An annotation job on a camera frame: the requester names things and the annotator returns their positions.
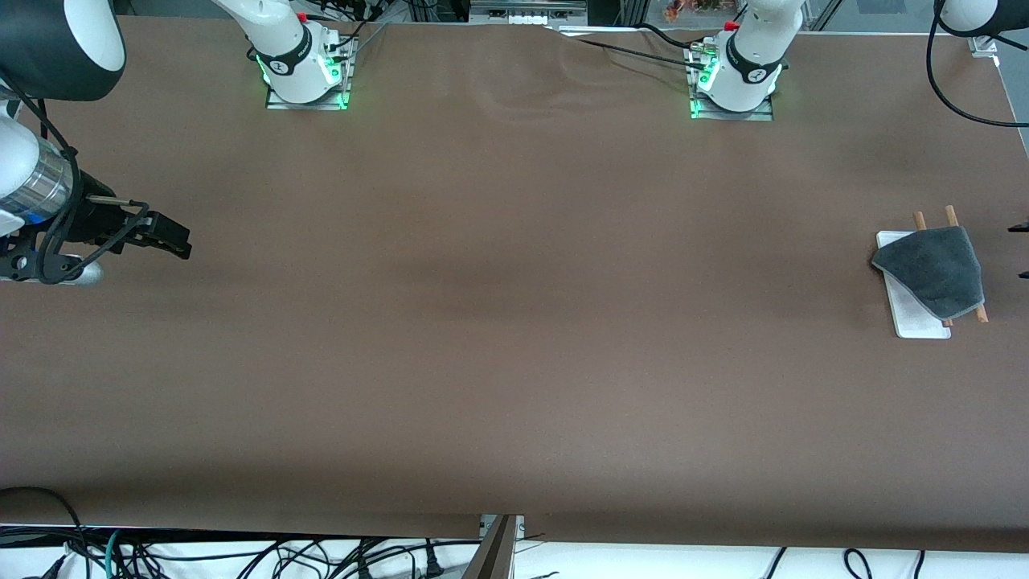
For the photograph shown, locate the thin black table cable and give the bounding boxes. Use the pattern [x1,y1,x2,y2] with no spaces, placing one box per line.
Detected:
[547,24,708,70]

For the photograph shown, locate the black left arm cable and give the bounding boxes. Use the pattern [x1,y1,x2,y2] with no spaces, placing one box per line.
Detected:
[924,0,1029,129]

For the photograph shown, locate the dark grey towel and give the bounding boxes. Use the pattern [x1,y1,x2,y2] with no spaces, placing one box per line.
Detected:
[871,226,986,321]

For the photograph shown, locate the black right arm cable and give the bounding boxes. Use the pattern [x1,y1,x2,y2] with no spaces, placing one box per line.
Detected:
[0,72,151,285]

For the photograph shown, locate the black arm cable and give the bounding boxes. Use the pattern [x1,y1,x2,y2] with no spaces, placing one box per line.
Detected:
[0,72,151,285]
[924,0,1029,129]

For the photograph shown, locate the silver metal box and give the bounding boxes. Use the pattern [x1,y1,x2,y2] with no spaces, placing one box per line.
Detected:
[470,0,588,26]

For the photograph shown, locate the brown wooden beam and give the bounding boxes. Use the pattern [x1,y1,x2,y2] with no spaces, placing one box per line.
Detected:
[465,515,520,579]

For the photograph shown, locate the brown table cover sheet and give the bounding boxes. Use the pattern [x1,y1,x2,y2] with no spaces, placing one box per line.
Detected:
[0,16,1029,552]

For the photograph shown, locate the white towel rack wooden bars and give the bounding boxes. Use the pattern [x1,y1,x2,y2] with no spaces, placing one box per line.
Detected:
[875,205,990,339]

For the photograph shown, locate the long black looped cable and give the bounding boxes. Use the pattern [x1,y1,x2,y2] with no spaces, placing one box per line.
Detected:
[0,487,91,579]

